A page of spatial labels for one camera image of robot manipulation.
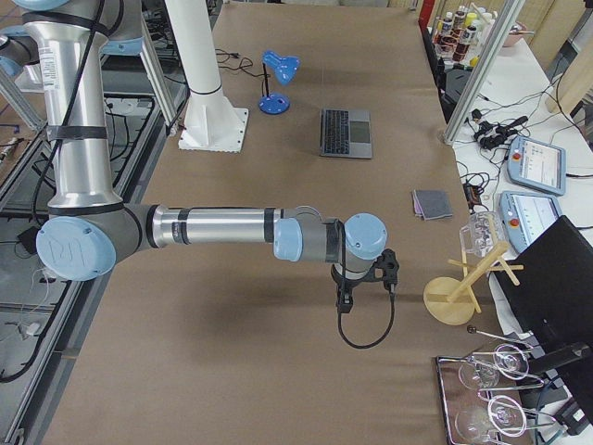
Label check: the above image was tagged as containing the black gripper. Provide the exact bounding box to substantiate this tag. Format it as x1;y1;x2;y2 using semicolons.
331;263;373;313

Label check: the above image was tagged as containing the grey laptop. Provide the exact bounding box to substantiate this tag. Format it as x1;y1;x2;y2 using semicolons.
320;108;372;159

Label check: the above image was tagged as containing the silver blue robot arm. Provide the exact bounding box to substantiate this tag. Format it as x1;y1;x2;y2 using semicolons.
20;1;397;313

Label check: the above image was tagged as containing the wooden mug tree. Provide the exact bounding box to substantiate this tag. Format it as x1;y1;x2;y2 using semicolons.
423;241;524;325

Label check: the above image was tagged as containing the clear glass mug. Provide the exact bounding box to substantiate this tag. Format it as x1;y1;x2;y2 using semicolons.
460;211;507;258

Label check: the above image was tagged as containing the upper wine glass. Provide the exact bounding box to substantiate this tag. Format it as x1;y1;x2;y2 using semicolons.
458;343;529;389

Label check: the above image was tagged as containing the wine glass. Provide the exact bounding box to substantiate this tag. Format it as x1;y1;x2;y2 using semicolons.
458;343;529;389
454;395;527;444

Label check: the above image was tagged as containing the metal glass rack tray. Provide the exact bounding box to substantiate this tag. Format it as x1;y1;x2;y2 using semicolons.
435;356;560;444

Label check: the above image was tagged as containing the lower blue teach pendant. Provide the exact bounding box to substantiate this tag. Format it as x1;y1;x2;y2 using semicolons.
499;191;562;253

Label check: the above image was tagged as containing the blue teach pendant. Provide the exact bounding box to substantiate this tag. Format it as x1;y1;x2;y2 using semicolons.
507;136;566;197
499;191;562;253

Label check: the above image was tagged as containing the lower wine glass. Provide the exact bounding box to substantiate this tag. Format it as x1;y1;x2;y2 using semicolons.
454;395;527;444

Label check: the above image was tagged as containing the black monitor panel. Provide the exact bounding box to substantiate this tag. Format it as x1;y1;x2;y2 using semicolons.
488;215;593;372

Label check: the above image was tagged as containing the upper blue teach pendant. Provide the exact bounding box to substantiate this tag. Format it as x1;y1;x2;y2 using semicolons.
507;136;566;197

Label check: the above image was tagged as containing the blue desk lamp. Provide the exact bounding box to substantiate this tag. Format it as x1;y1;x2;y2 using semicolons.
259;50;300;115

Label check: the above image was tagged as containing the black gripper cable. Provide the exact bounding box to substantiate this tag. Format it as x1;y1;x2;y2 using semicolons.
336;282;397;349

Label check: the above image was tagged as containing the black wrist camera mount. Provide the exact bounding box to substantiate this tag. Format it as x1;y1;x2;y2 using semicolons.
373;248;399;294

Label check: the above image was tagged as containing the white camera mast with base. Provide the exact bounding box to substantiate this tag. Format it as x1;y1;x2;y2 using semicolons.
166;0;249;153

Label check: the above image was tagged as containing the black lamp power cord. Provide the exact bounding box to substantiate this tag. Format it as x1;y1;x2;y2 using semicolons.
215;47;270;96

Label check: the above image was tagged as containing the aluminium frame post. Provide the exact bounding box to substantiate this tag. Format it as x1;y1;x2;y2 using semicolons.
443;0;525;146

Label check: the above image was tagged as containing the copper wire bottle rack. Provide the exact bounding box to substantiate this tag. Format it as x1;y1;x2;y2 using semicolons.
431;5;481;67

